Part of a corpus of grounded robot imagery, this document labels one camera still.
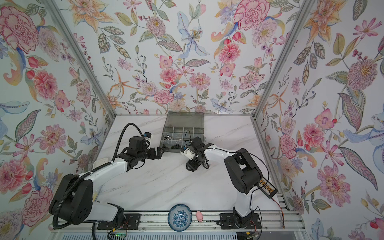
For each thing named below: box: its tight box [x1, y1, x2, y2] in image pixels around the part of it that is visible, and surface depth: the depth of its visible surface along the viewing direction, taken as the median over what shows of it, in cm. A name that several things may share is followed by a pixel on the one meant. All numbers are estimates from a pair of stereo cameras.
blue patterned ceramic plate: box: [167, 203, 193, 232], surface depth 76 cm
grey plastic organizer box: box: [159, 111, 205, 153], surface depth 109 cm
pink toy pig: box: [195, 210, 204, 222], surface depth 76 cm
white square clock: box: [93, 158, 109, 170], surface depth 95 cm
